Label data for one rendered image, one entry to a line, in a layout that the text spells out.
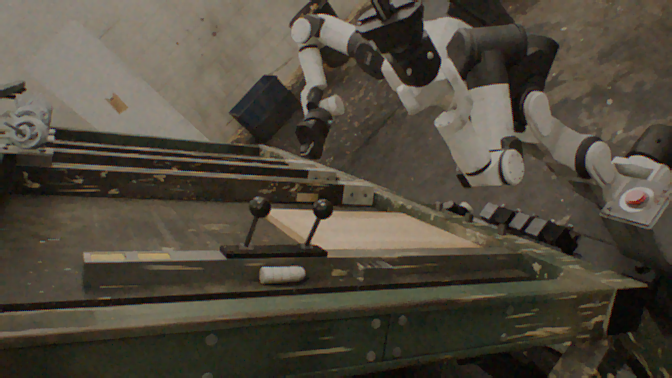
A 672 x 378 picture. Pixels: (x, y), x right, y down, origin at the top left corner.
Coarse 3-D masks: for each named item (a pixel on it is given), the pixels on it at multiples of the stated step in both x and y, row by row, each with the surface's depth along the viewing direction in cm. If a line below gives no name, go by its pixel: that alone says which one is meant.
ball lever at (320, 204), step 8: (320, 200) 91; (328, 200) 91; (312, 208) 92; (320, 208) 90; (328, 208) 90; (320, 216) 91; (328, 216) 91; (312, 232) 95; (304, 248) 97; (312, 248) 98
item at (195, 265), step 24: (96, 264) 78; (120, 264) 80; (144, 264) 81; (168, 264) 83; (192, 264) 85; (216, 264) 87; (240, 264) 89; (264, 264) 92; (288, 264) 94; (312, 264) 96; (336, 264) 99; (408, 264) 108; (432, 264) 111; (456, 264) 115; (480, 264) 118; (504, 264) 122
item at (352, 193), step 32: (32, 160) 129; (64, 192) 133; (96, 192) 137; (128, 192) 141; (160, 192) 145; (192, 192) 150; (224, 192) 154; (256, 192) 159; (288, 192) 164; (320, 192) 170; (352, 192) 176
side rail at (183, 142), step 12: (60, 132) 235; (72, 132) 238; (84, 132) 240; (96, 132) 243; (108, 132) 247; (120, 132) 254; (132, 144) 251; (144, 144) 254; (156, 144) 257; (168, 144) 260; (180, 144) 262; (192, 144) 265; (204, 144) 268; (216, 144) 271; (228, 144) 275; (240, 144) 280
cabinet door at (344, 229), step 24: (288, 216) 137; (312, 216) 142; (336, 216) 147; (360, 216) 151; (384, 216) 156; (408, 216) 161; (312, 240) 116; (336, 240) 120; (360, 240) 124; (384, 240) 127; (408, 240) 131; (432, 240) 135; (456, 240) 137
